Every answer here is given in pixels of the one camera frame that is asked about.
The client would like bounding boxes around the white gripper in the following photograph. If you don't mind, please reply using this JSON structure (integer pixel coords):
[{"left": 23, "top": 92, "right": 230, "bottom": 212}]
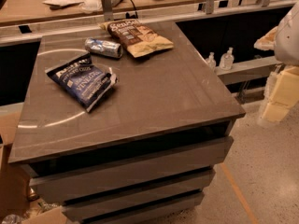
[{"left": 257, "top": 2, "right": 299, "bottom": 127}]

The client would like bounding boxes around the silver blue redbull can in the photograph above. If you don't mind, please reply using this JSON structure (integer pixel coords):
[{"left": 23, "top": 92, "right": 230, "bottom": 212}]
[{"left": 85, "top": 38, "right": 122, "bottom": 59}]

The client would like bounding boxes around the blue salt vinegar chip bag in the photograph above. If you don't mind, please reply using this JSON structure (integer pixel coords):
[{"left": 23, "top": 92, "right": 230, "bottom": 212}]
[{"left": 46, "top": 52, "right": 118, "bottom": 112}]

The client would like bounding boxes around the clear bottle right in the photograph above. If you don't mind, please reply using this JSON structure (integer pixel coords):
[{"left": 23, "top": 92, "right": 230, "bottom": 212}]
[{"left": 220, "top": 47, "right": 235, "bottom": 70}]

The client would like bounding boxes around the clear bottle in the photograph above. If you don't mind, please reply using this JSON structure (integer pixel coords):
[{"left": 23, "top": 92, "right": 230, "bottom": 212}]
[
  {"left": 206, "top": 52, "right": 216, "bottom": 70},
  {"left": 220, "top": 47, "right": 235, "bottom": 70}
]

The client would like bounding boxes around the clear bottle left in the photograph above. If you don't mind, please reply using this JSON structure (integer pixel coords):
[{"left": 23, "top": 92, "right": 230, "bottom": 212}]
[{"left": 206, "top": 52, "right": 216, "bottom": 70}]

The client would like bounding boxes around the brown yellow chip bag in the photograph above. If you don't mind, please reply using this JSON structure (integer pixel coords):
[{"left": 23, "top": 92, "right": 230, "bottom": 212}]
[{"left": 99, "top": 19, "right": 174, "bottom": 58}]

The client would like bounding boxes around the grey drawer cabinet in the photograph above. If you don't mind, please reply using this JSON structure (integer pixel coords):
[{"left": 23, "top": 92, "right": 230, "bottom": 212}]
[{"left": 9, "top": 22, "right": 245, "bottom": 224}]

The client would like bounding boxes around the wooden desk in background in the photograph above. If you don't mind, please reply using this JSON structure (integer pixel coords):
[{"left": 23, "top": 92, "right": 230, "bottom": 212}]
[{"left": 0, "top": 0, "right": 206, "bottom": 27}]

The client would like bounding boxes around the cardboard box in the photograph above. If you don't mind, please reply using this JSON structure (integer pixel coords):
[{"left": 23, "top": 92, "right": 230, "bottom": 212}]
[{"left": 0, "top": 112, "right": 68, "bottom": 224}]

